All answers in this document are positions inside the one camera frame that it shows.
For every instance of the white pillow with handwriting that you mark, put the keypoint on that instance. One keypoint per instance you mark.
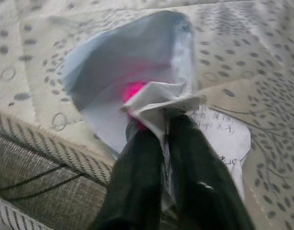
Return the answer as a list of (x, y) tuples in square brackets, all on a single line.
[(127, 48)]

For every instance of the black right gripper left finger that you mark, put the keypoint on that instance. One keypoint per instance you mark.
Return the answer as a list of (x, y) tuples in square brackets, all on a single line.
[(137, 179)]

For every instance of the white patterned mattress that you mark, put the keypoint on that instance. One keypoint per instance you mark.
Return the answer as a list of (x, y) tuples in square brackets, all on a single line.
[(233, 36)]

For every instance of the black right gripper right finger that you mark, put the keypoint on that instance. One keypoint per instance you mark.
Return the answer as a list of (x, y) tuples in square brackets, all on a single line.
[(204, 187)]

